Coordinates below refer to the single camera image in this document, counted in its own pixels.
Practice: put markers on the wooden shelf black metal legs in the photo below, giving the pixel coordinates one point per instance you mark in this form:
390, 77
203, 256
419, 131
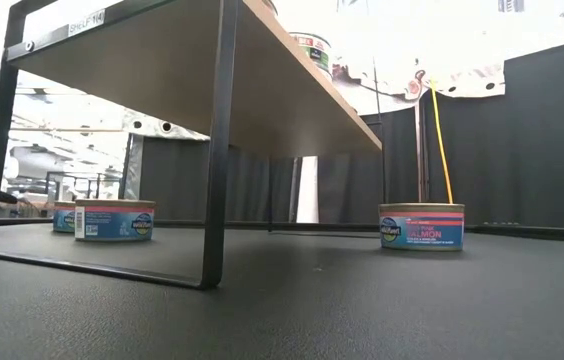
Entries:
162, 60

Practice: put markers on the black curtain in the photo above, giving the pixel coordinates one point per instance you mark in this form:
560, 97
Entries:
177, 175
537, 150

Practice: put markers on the pale metal pole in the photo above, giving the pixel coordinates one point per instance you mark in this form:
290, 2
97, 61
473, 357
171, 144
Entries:
418, 150

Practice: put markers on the silver backdrop sheet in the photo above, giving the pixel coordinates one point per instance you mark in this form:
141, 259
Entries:
467, 80
151, 127

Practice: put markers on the grey metal post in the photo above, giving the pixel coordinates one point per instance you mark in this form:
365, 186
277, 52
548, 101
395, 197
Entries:
135, 165

